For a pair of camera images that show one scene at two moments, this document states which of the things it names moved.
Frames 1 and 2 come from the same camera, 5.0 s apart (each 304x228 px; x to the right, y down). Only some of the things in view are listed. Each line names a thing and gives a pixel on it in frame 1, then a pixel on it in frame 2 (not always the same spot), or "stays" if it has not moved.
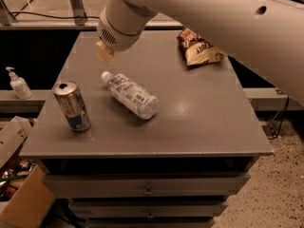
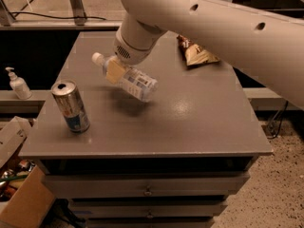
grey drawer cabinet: [146, 141] stays
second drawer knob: [150, 217] stays
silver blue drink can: [73, 104] stays
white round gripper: [114, 39] → [132, 55]
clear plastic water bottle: [131, 94] → [134, 82]
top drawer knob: [148, 192] stays
